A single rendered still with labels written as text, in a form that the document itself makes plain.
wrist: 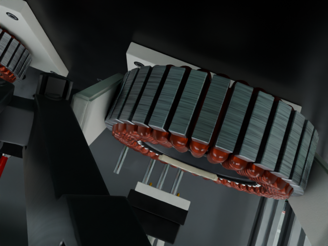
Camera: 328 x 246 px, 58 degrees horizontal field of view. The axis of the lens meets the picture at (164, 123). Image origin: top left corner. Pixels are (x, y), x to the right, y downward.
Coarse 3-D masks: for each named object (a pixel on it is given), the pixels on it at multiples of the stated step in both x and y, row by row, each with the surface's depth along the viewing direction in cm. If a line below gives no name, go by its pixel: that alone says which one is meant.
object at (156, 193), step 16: (144, 176) 43; (160, 176) 43; (176, 176) 44; (144, 192) 31; (160, 192) 31; (176, 192) 43; (144, 208) 33; (160, 208) 33; (176, 208) 33; (144, 224) 33; (160, 224) 33; (176, 224) 33
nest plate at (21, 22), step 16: (0, 0) 24; (16, 0) 24; (0, 16) 26; (16, 16) 25; (32, 16) 26; (16, 32) 29; (32, 32) 27; (32, 48) 31; (48, 48) 31; (32, 64) 37; (48, 64) 35
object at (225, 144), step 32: (128, 96) 14; (160, 96) 12; (192, 96) 12; (224, 96) 12; (256, 96) 12; (128, 128) 14; (160, 128) 12; (192, 128) 12; (224, 128) 11; (256, 128) 12; (288, 128) 12; (160, 160) 21; (192, 160) 20; (224, 160) 12; (256, 160) 12; (288, 160) 12; (256, 192) 17; (288, 192) 14
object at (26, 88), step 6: (30, 66) 43; (30, 72) 43; (36, 72) 43; (42, 72) 43; (24, 78) 43; (30, 78) 43; (36, 78) 43; (18, 84) 43; (24, 84) 43; (30, 84) 43; (36, 84) 43; (18, 90) 42; (24, 90) 42; (30, 90) 42; (24, 96) 42; (30, 96) 42
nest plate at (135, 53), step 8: (128, 48) 24; (136, 48) 24; (144, 48) 24; (128, 56) 24; (136, 56) 24; (144, 56) 24; (152, 56) 24; (160, 56) 24; (168, 56) 24; (128, 64) 26; (136, 64) 25; (144, 64) 25; (152, 64) 24; (160, 64) 24; (176, 64) 24; (184, 64) 24
